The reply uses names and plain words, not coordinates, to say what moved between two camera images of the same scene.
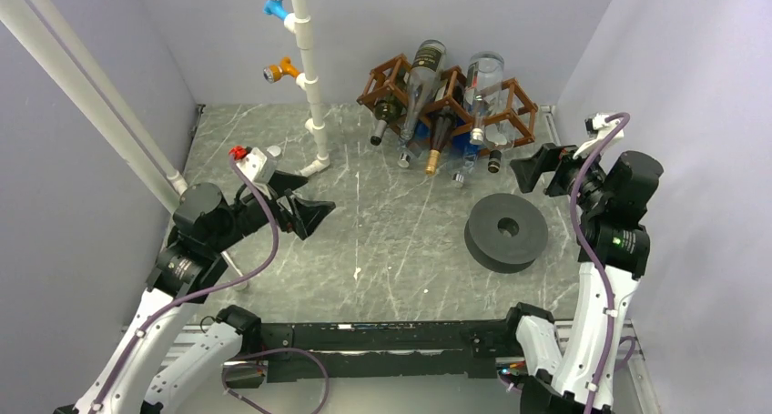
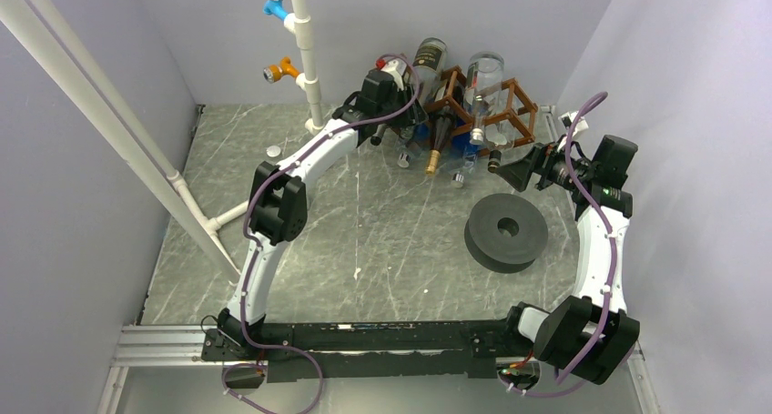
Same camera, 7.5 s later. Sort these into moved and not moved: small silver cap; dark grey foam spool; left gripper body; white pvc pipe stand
Moved: left gripper body
Not moved: small silver cap; white pvc pipe stand; dark grey foam spool
